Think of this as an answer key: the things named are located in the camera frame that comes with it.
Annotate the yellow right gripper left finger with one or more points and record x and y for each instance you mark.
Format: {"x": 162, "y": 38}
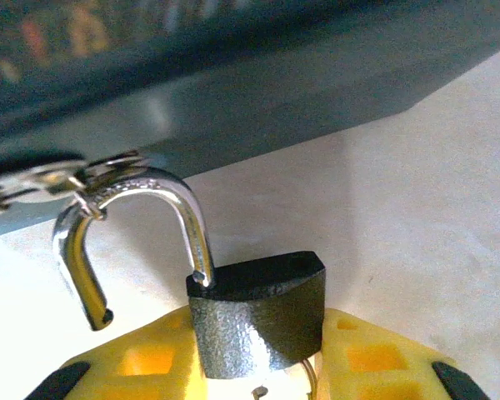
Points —
{"x": 150, "y": 362}

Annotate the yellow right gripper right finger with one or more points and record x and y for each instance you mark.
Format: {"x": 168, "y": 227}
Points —
{"x": 379, "y": 366}

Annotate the black padlock with silver shackle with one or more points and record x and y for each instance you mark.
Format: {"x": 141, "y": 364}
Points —
{"x": 254, "y": 325}

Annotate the starry night tin box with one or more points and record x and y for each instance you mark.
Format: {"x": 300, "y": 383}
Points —
{"x": 233, "y": 62}

